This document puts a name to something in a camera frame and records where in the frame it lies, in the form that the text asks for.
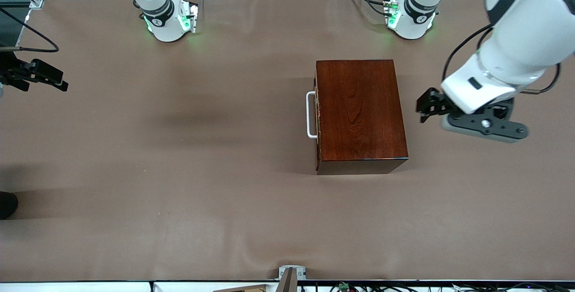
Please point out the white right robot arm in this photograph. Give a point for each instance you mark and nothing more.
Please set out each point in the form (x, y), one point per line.
(159, 13)

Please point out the brown table mat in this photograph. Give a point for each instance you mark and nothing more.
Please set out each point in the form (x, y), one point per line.
(179, 220)

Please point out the grey metal clamp bracket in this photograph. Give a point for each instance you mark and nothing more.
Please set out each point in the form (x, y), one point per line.
(292, 270)

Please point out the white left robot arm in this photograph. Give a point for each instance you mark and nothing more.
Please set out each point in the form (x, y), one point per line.
(530, 27)

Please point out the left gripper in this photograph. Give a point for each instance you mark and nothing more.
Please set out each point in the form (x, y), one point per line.
(435, 102)

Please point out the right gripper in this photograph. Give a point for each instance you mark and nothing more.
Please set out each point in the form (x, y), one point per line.
(10, 69)

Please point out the dark brown wooden cabinet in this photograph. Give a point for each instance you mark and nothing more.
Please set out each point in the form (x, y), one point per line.
(364, 117)

